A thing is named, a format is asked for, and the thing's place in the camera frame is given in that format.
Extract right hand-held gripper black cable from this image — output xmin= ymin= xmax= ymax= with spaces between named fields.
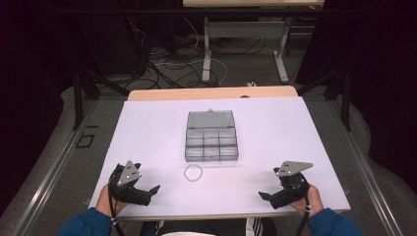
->
xmin=294 ymin=183 xmax=312 ymax=236

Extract bundle of black floor cables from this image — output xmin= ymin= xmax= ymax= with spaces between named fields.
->
xmin=124 ymin=16 xmax=268 ymax=90

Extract desk with white legs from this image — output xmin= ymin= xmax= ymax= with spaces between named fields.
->
xmin=182 ymin=0 xmax=327 ymax=85

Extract clear bead bracelet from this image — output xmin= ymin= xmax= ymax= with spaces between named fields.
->
xmin=183 ymin=163 xmax=205 ymax=183

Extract person's black striped pants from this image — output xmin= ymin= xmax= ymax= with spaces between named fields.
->
xmin=140 ymin=217 xmax=278 ymax=236

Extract metal floor rail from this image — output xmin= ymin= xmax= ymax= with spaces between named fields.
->
xmin=9 ymin=98 xmax=100 ymax=236
xmin=327 ymin=98 xmax=405 ymax=236

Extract left hand-held gripper black cable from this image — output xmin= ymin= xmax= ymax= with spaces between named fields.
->
xmin=107 ymin=170 xmax=126 ymax=236

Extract white floor cable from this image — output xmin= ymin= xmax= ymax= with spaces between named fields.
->
xmin=152 ymin=16 xmax=229 ymax=87

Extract black metal stand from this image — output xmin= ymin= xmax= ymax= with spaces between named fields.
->
xmin=71 ymin=63 xmax=131 ymax=131
xmin=295 ymin=68 xmax=354 ymax=133

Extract clear plastic compartment box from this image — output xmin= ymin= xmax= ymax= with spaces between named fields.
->
xmin=184 ymin=108 xmax=240 ymax=163

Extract person's left hand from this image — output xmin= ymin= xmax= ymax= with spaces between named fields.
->
xmin=94 ymin=183 xmax=130 ymax=217

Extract hand-held gripper black cable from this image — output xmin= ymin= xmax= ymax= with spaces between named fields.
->
xmin=294 ymin=183 xmax=312 ymax=236
xmin=107 ymin=170 xmax=126 ymax=236

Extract black horizontal bar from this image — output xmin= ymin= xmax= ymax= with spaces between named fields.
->
xmin=53 ymin=7 xmax=368 ymax=16

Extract white board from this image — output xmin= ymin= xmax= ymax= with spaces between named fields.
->
xmin=89 ymin=95 xmax=352 ymax=221

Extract person's right hand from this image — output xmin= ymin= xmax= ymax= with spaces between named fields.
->
xmin=289 ymin=183 xmax=326 ymax=218

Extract wooden table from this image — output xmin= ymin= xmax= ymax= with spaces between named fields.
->
xmin=126 ymin=85 xmax=299 ymax=102

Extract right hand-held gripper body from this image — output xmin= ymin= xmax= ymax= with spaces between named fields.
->
xmin=272 ymin=160 xmax=315 ymax=208

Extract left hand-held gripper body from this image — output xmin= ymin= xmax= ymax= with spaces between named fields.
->
xmin=108 ymin=159 xmax=152 ymax=207

